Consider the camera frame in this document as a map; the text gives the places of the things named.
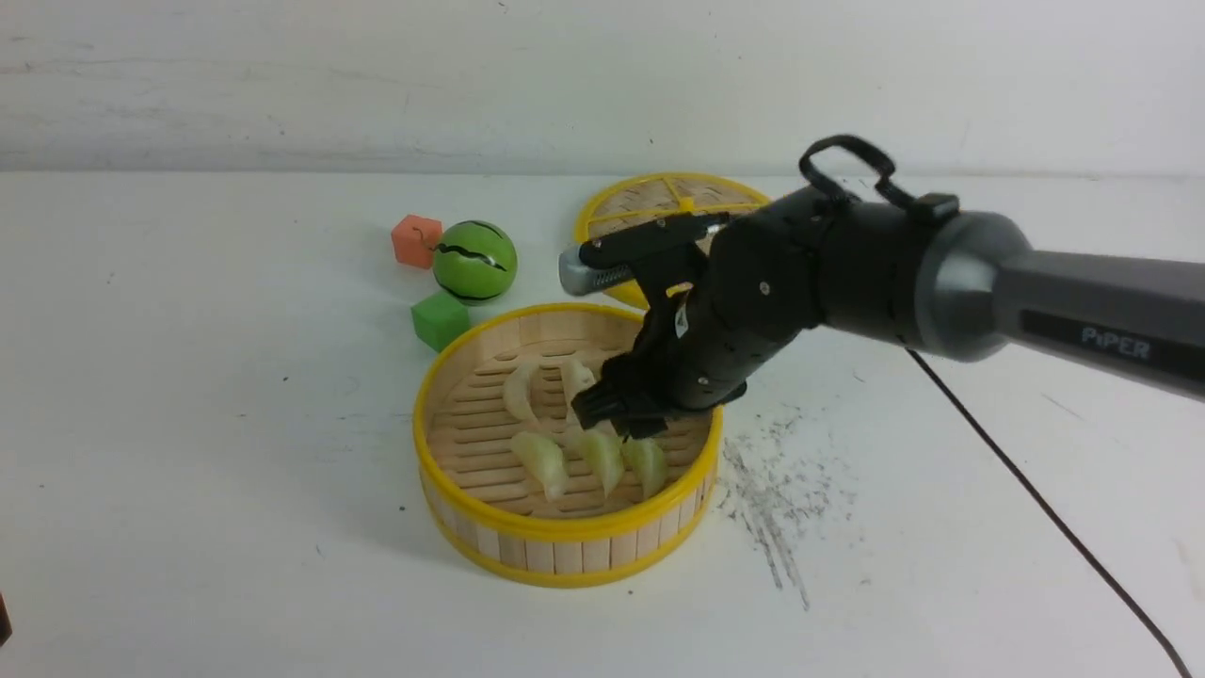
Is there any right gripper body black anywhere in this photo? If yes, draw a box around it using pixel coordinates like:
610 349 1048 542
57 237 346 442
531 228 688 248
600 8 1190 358
574 212 819 434

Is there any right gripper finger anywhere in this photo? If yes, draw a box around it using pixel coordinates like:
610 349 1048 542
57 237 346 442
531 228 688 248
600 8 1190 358
625 417 668 441

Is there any orange foam cube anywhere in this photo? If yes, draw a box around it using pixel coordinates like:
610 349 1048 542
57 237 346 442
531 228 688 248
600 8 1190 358
390 214 443 269

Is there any white dumpling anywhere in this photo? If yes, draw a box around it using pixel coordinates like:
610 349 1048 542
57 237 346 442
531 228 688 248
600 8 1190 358
501 362 539 425
559 356 596 430

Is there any green toy watermelon ball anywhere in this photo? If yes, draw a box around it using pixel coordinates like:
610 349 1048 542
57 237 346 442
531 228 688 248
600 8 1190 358
433 220 521 303

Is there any green foam cube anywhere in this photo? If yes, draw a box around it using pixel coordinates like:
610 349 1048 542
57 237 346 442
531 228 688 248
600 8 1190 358
410 289 474 352

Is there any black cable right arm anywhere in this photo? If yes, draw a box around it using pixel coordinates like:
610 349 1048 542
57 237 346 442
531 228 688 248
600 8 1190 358
798 134 1197 678

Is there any bamboo steamer tray yellow rim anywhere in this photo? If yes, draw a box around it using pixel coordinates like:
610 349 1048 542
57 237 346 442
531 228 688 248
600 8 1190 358
412 303 723 588

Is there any woven bamboo steamer lid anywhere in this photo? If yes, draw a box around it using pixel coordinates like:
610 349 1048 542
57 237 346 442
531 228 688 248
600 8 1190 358
574 171 772 312

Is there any green dumpling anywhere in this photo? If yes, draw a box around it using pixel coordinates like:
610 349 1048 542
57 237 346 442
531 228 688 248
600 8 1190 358
509 430 570 502
564 421 625 499
621 438 668 501

